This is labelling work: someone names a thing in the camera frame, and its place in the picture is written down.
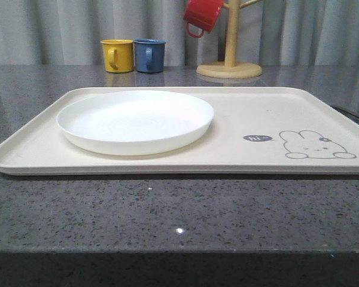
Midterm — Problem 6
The grey curtain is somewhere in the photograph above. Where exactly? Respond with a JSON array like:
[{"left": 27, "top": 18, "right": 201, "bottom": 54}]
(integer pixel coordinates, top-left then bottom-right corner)
[{"left": 0, "top": 1, "right": 359, "bottom": 66}]

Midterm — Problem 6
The red hanging mug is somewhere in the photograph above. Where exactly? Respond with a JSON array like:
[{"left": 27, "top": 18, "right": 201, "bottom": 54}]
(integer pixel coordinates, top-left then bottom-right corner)
[{"left": 183, "top": 0, "right": 224, "bottom": 38}]

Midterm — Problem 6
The blue mug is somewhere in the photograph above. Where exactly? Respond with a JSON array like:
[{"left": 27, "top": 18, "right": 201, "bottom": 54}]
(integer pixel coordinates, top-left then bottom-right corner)
[{"left": 133, "top": 38, "right": 166, "bottom": 73}]

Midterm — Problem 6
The white round plate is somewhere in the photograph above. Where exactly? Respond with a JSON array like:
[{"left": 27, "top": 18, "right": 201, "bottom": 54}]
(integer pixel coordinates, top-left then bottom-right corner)
[{"left": 56, "top": 90, "right": 214, "bottom": 155}]

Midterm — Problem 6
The beige rabbit serving tray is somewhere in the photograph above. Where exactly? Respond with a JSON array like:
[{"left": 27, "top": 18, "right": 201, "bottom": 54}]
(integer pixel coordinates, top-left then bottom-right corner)
[{"left": 0, "top": 87, "right": 359, "bottom": 175}]

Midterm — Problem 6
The yellow mug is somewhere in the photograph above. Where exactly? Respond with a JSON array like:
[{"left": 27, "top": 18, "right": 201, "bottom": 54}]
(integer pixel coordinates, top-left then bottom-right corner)
[{"left": 101, "top": 39, "right": 134, "bottom": 73}]

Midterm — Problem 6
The wooden mug tree stand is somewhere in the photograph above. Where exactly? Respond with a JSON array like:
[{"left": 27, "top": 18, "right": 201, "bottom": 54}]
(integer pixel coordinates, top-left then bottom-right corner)
[{"left": 196, "top": 1, "right": 262, "bottom": 79}]

